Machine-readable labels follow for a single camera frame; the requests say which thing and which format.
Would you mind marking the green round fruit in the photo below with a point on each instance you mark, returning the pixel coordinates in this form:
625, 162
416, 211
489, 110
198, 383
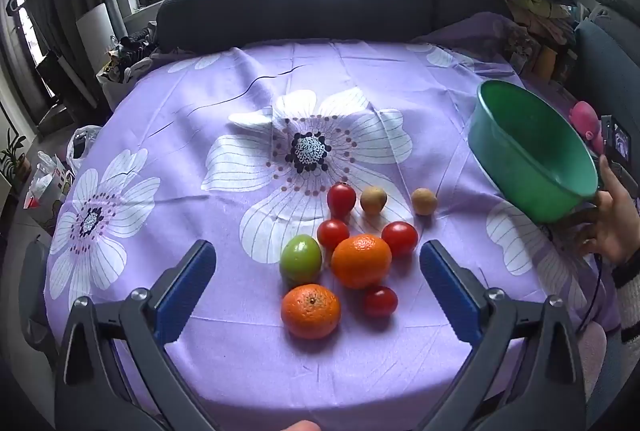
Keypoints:
300, 256

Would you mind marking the purple floral tablecloth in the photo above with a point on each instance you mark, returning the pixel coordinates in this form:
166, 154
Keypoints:
225, 361

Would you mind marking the person's left hand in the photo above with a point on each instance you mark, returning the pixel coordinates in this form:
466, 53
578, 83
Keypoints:
300, 426

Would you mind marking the grey armchair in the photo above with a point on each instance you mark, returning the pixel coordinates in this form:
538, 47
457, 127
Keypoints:
610, 61

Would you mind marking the white and red bag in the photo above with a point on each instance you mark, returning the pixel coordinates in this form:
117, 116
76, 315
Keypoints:
46, 178

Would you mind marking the red cherry tomato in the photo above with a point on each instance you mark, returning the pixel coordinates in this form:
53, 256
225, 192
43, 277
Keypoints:
380, 301
341, 199
333, 233
400, 238

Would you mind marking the dark clothes heap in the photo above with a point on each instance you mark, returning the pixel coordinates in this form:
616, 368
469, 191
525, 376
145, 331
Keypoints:
131, 51

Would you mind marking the small orange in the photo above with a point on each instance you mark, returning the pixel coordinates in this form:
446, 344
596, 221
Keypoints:
310, 311

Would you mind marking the large orange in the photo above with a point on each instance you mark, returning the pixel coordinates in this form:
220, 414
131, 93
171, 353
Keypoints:
361, 261

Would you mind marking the white lamp shade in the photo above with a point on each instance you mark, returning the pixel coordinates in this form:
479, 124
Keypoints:
95, 36

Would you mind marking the striped sleeve right forearm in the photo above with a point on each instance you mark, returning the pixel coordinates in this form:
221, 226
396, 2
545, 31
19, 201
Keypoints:
631, 296

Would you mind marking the green potted plant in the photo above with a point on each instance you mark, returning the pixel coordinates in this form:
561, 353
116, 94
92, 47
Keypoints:
12, 156

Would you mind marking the pink toy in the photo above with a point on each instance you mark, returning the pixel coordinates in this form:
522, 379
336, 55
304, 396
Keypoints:
585, 118

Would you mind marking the white plastic bag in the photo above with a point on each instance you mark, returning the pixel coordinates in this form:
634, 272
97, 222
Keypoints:
80, 145

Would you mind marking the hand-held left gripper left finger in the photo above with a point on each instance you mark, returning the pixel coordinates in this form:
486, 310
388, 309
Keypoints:
185, 291

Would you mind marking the green plastic bowl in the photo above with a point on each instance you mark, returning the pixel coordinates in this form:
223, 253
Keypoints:
530, 161

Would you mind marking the pile of folded clothes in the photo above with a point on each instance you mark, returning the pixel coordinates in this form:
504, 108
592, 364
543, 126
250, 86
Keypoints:
540, 11

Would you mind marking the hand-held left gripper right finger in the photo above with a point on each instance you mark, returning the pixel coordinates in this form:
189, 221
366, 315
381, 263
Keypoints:
450, 291

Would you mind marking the dark grey sofa cushion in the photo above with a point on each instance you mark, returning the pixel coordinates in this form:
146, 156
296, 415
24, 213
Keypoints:
290, 6
465, 6

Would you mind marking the person's right hand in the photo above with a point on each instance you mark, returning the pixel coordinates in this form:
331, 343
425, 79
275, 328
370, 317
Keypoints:
617, 226

